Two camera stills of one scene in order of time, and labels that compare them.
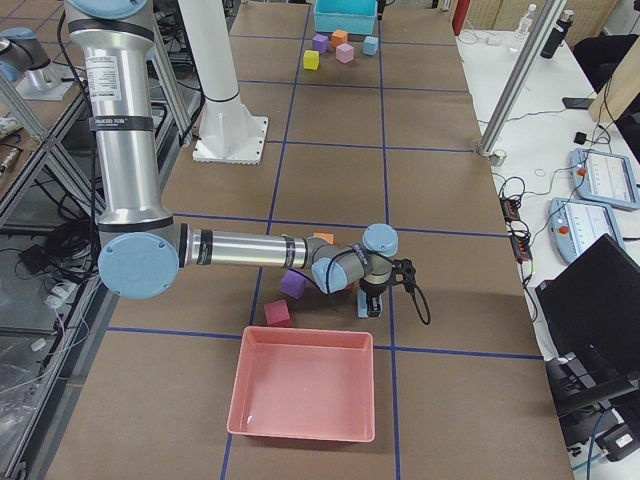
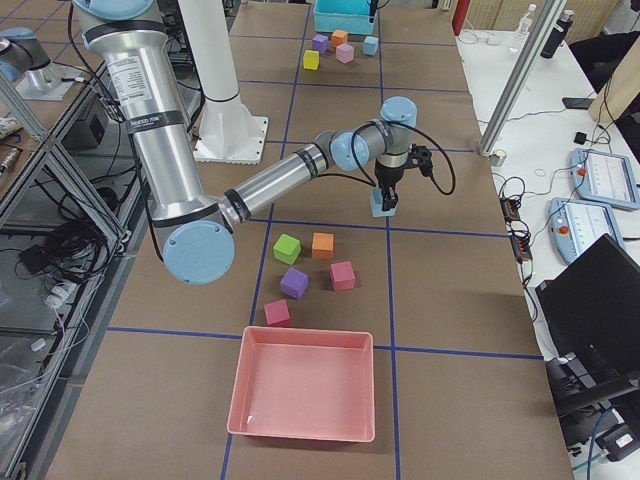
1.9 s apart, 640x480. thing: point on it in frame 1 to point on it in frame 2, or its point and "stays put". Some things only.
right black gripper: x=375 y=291 to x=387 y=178
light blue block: x=362 y=304 to x=376 y=205
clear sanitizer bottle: x=524 y=28 stays put
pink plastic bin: x=304 y=383 stays put
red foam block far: x=277 y=312 stays put
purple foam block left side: x=320 y=43 stays put
